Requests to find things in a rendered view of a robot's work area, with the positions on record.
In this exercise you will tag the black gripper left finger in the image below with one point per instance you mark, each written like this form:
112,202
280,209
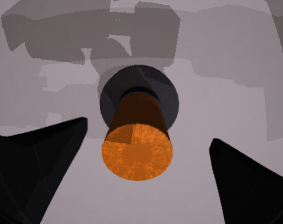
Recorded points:
32,165

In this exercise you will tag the orange knob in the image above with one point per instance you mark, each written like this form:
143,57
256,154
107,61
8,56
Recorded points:
137,145

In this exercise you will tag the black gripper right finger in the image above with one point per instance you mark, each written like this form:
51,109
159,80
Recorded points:
249,192

